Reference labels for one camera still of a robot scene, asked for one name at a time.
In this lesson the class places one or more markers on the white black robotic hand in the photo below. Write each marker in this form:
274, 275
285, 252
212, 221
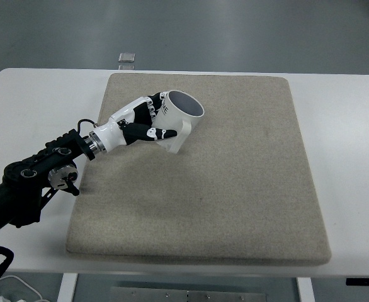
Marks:
131, 123

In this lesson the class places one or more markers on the white HOME mug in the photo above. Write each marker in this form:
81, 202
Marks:
180, 112

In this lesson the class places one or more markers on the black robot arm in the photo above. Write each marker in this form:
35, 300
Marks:
28, 185

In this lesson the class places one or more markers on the silver floor socket box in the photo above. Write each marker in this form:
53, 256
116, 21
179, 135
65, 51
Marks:
126, 61

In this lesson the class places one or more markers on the beige fabric mat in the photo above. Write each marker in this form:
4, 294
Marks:
239, 190

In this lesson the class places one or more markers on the left white table leg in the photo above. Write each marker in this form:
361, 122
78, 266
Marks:
67, 287

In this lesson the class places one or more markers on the white table leg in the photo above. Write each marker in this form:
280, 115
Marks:
67, 287
305, 289

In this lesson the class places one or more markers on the right white table leg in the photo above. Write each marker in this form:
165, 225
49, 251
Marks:
305, 289

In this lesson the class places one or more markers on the black desk control panel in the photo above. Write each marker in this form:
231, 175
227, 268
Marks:
357, 281

